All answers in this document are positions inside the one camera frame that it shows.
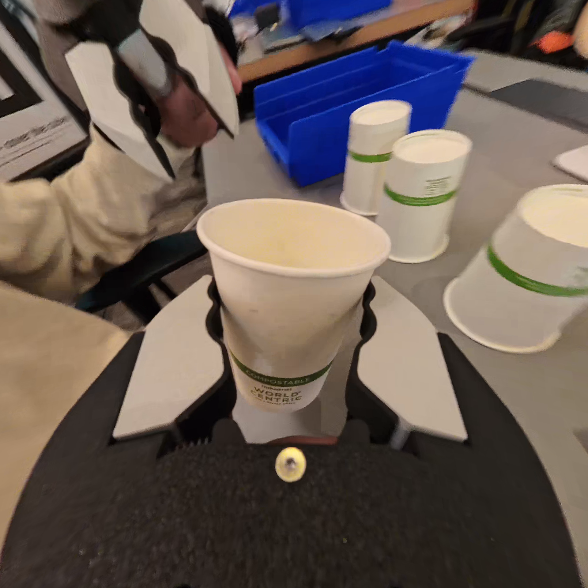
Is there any person's left hand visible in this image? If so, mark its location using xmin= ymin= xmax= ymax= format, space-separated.
xmin=155 ymin=83 xmax=223 ymax=149

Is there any blue plastic bin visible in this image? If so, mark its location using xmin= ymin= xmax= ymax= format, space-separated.
xmin=254 ymin=40 xmax=476 ymax=188
xmin=285 ymin=0 xmax=393 ymax=30

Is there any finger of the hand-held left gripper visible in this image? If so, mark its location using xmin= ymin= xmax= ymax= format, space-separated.
xmin=137 ymin=0 xmax=240 ymax=139
xmin=63 ymin=40 xmax=176 ymax=181

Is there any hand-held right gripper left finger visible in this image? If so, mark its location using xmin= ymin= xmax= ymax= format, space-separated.
xmin=112 ymin=275 xmax=237 ymax=441

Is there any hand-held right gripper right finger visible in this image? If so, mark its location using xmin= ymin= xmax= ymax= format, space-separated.
xmin=347 ymin=275 xmax=469 ymax=449

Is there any black office chair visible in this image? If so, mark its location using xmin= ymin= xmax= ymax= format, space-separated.
xmin=75 ymin=230 xmax=209 ymax=318

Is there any grey table with wooden edge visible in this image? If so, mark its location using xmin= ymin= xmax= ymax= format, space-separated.
xmin=236 ymin=0 xmax=476 ymax=84

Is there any black framed board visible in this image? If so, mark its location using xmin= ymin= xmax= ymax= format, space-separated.
xmin=0 ymin=18 xmax=90 ymax=182

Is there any person's left forearm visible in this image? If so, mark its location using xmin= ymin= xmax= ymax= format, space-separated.
xmin=0 ymin=124 xmax=209 ymax=306

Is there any white green striped paper cup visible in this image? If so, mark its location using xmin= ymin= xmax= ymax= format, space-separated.
xmin=340 ymin=100 xmax=413 ymax=217
xmin=197 ymin=198 xmax=391 ymax=413
xmin=443 ymin=184 xmax=588 ymax=354
xmin=376 ymin=130 xmax=473 ymax=264

